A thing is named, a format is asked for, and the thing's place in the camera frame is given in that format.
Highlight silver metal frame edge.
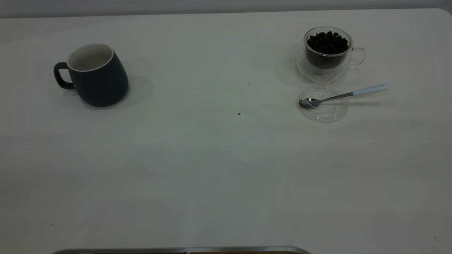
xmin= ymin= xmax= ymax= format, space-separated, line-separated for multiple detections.
xmin=52 ymin=246 xmax=312 ymax=254

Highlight dark coffee beans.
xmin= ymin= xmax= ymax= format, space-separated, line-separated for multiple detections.
xmin=307 ymin=31 xmax=349 ymax=69

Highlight metal spoon with pale-blue handle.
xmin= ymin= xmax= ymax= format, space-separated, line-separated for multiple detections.
xmin=298 ymin=83 xmax=390 ymax=109

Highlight clear double-wall glass cup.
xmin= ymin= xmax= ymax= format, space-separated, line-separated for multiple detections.
xmin=296 ymin=26 xmax=366 ymax=84

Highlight clear round glass lid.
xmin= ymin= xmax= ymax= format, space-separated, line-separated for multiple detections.
xmin=297 ymin=82 xmax=349 ymax=123

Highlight dark blue-grey ceramic mug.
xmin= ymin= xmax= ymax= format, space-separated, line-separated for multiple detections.
xmin=53 ymin=43 xmax=129 ymax=108

